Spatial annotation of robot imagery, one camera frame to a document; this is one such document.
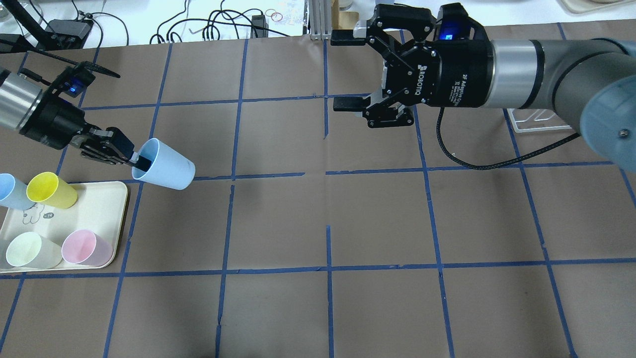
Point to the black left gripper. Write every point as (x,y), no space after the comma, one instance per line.
(48,121)

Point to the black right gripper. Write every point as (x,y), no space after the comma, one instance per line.
(454,73)

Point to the light blue plastic cup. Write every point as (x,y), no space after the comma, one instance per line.
(169,168)

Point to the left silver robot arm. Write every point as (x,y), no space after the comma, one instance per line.
(19,95)

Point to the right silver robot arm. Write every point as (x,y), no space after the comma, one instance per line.
(590,84)

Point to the yellow plastic cup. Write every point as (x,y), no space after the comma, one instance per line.
(49,189)

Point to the pink plastic cup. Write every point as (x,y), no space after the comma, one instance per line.
(86,248)

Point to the cream plastic cup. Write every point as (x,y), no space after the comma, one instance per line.
(31,250)

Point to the cream plastic tray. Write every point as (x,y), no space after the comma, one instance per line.
(101,207)

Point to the aluminium frame post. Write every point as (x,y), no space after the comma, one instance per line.
(319,23)

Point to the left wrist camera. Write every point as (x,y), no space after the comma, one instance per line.
(73,81)

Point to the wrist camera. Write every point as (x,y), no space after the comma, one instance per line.
(73,81)
(454,23)

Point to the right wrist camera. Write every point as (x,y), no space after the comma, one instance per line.
(454,23)

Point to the white wire cup rack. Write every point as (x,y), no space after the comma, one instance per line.
(535,120)

